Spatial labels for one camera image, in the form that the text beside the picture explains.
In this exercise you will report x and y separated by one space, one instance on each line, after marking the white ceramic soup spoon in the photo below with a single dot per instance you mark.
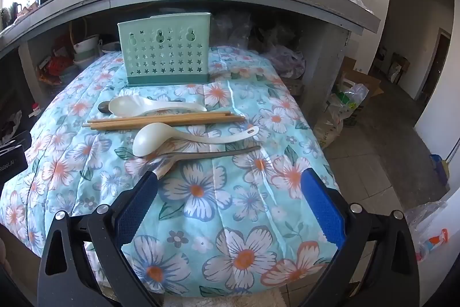
125 105

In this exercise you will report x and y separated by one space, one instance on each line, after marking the stack of white bowls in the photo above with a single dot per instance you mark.
86 46

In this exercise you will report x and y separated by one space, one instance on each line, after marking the blue bucket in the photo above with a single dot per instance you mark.
439 168

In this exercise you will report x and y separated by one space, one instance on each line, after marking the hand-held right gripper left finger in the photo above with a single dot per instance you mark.
138 206

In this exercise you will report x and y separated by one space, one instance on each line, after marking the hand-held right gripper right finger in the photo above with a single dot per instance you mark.
323 206

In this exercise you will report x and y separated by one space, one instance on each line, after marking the cardboard box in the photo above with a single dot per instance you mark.
363 76

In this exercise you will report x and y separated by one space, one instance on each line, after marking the floral turquoise blanket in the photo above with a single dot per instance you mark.
215 184

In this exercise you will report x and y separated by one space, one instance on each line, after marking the green perforated utensil holder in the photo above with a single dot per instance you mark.
165 80

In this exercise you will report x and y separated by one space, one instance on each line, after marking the small metal spoon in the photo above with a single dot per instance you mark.
103 107

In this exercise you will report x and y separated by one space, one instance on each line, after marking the clear bag with bottle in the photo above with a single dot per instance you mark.
427 235

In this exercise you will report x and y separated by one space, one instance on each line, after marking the printed pink plastic bag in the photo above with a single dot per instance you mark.
287 62

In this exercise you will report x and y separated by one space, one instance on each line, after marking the white rice sack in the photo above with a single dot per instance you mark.
334 127

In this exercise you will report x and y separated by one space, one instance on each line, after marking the red packaging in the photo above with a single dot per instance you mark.
57 68

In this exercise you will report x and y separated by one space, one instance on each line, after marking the white plastic ladle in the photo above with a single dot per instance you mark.
147 141

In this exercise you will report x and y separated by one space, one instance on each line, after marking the clear plastic bag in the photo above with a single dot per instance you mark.
230 28

